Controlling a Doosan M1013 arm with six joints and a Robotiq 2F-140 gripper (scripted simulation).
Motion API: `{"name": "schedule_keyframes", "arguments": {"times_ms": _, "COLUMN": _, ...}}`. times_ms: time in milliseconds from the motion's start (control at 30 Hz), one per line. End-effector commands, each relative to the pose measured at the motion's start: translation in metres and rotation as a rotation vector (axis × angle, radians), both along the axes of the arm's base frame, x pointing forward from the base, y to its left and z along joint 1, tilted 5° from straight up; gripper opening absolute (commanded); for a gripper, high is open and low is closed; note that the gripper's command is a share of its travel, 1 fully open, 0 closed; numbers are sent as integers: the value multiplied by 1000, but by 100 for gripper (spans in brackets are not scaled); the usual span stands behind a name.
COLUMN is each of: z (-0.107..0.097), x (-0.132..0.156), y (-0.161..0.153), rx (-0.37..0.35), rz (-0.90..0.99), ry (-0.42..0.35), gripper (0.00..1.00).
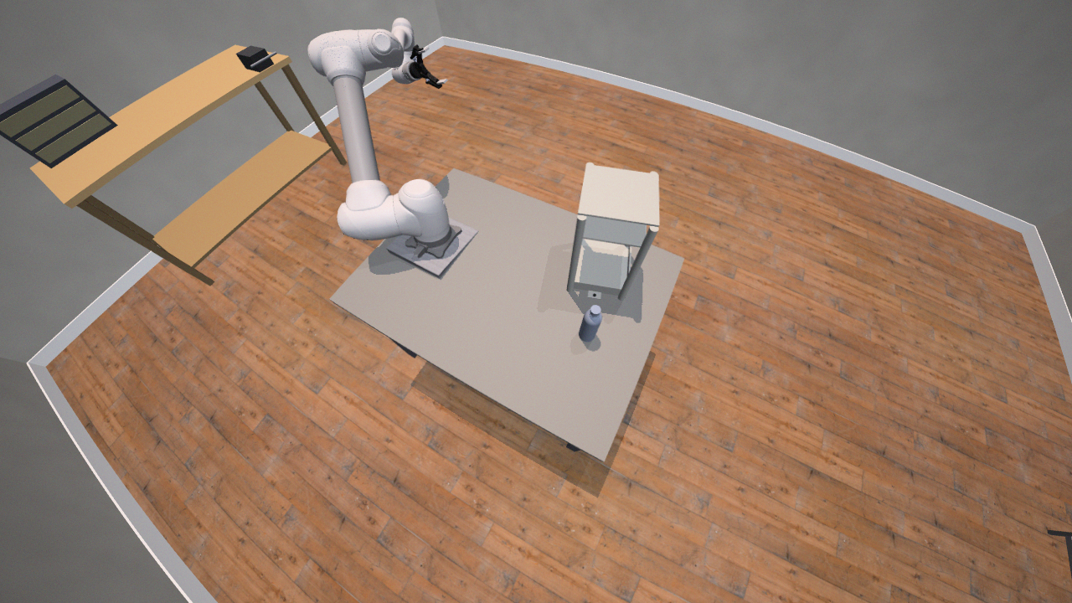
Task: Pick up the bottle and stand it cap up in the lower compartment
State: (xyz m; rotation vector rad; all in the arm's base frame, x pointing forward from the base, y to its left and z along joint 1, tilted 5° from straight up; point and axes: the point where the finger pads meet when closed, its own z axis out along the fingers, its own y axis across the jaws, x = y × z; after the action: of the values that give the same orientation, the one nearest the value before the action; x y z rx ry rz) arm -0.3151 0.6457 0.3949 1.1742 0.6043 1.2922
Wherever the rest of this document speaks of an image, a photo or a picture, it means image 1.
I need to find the blue-grey bottle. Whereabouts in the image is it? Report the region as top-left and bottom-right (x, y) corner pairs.
(579, 305), (602, 342)

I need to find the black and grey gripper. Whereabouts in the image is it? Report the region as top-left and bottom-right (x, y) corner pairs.
(410, 44), (447, 89)

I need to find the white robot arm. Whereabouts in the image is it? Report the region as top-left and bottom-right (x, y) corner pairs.
(308, 18), (461, 259)

